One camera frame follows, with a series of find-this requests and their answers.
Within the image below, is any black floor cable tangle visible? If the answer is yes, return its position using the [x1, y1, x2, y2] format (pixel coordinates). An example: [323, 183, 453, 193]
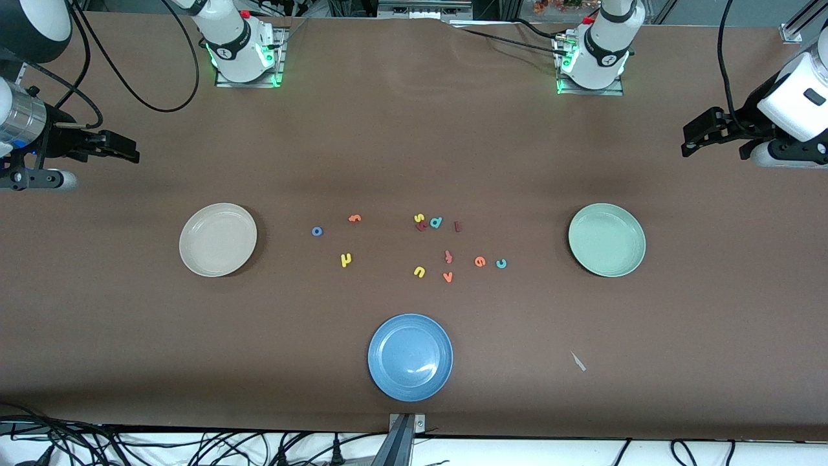
[0, 401, 272, 466]

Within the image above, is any short black table cable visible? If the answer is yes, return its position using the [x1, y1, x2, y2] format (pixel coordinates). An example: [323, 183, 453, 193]
[511, 17, 569, 42]

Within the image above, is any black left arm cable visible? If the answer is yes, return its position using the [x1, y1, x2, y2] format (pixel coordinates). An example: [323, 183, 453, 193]
[717, 0, 770, 140]

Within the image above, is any blue round plate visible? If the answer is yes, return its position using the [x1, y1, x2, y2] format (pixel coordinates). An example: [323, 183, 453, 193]
[367, 314, 453, 402]

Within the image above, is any orange flower decoration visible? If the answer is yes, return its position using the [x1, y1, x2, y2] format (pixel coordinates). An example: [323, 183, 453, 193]
[534, 0, 599, 15]

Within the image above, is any long black table cable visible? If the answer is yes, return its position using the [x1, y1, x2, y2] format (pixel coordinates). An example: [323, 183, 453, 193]
[450, 23, 573, 59]

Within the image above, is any black looped floor cable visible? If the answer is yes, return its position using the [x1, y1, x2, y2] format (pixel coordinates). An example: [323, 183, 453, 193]
[670, 439, 738, 466]

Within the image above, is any light green round plate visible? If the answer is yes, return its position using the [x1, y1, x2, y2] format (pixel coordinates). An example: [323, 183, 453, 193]
[568, 203, 647, 278]

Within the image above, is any grey metal camera mount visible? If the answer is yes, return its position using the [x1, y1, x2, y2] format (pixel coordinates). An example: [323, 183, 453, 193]
[372, 412, 428, 466]

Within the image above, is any black right arm cable loop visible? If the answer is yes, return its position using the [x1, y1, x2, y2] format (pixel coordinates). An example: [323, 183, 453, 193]
[65, 0, 201, 114]

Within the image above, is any beige brown round plate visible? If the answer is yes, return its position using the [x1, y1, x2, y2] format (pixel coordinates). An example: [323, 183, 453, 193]
[179, 203, 258, 278]

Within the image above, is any grey metal box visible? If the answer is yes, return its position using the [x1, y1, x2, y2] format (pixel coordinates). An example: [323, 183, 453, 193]
[377, 0, 474, 20]

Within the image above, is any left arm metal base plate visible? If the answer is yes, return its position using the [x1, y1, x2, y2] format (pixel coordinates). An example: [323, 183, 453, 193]
[555, 34, 626, 96]

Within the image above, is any brown table cover sheet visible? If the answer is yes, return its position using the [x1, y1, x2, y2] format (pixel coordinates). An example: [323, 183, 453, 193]
[0, 12, 828, 441]

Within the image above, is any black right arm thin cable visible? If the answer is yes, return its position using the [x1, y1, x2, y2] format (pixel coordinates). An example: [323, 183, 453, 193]
[19, 0, 105, 130]

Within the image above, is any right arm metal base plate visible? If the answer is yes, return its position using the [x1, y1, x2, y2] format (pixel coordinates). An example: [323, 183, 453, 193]
[215, 27, 287, 89]

